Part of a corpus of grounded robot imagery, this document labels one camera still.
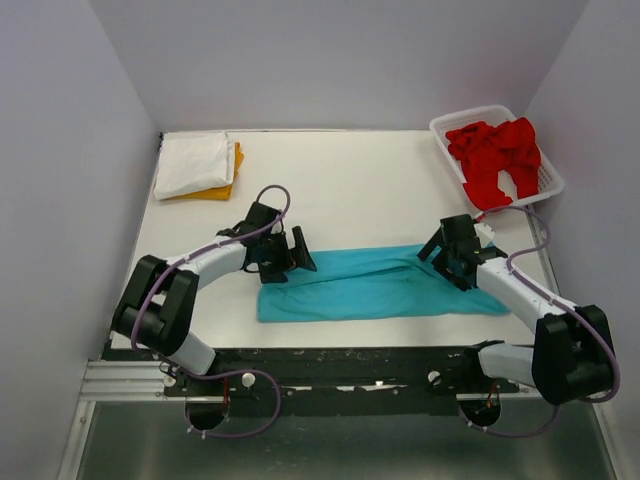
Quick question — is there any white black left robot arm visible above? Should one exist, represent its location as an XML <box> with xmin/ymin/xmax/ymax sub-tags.
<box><xmin>111</xmin><ymin>201</ymin><xmax>317</xmax><ymax>395</ymax></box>

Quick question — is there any folded yellow t shirt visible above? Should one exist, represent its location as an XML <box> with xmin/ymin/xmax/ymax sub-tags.
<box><xmin>172</xmin><ymin>142</ymin><xmax>246</xmax><ymax>202</ymax></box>

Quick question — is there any white plastic basket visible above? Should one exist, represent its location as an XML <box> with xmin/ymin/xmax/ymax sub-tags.
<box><xmin>429</xmin><ymin>105</ymin><xmax>565</xmax><ymax>206</ymax></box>

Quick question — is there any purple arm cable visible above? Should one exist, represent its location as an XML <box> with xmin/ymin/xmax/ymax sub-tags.
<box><xmin>130</xmin><ymin>185</ymin><xmax>293</xmax><ymax>441</ymax></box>
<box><xmin>457</xmin><ymin>205</ymin><xmax>622</xmax><ymax>439</ymax></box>

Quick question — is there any folded white t shirt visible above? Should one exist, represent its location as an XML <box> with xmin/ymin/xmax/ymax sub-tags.
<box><xmin>153</xmin><ymin>131</ymin><xmax>237</xmax><ymax>200</ymax></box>

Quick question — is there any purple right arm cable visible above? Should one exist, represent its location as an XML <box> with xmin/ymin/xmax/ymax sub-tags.
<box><xmin>457</xmin><ymin>205</ymin><xmax>622</xmax><ymax>439</ymax></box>

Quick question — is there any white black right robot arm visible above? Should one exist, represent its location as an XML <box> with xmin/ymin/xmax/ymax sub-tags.
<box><xmin>418</xmin><ymin>214</ymin><xmax>620</xmax><ymax>406</ymax></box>

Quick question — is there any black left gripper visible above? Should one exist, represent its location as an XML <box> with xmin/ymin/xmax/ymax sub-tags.
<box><xmin>260</xmin><ymin>227</ymin><xmax>316</xmax><ymax>284</ymax></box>

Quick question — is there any red t shirt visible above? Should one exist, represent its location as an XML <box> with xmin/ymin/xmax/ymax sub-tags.
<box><xmin>445</xmin><ymin>118</ymin><xmax>542</xmax><ymax>211</ymax></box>

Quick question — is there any aluminium frame rail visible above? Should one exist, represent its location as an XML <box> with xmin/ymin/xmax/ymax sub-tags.
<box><xmin>59</xmin><ymin>362</ymin><xmax>615</xmax><ymax>479</ymax></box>

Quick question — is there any teal t shirt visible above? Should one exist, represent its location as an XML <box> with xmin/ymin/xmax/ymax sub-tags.
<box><xmin>257</xmin><ymin>245</ymin><xmax>509</xmax><ymax>324</ymax></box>

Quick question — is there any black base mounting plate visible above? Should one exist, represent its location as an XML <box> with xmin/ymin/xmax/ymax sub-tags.
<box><xmin>165</xmin><ymin>346</ymin><xmax>517</xmax><ymax>417</ymax></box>

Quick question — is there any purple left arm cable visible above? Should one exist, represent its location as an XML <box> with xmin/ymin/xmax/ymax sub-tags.
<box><xmin>130</xmin><ymin>185</ymin><xmax>293</xmax><ymax>441</ymax></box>

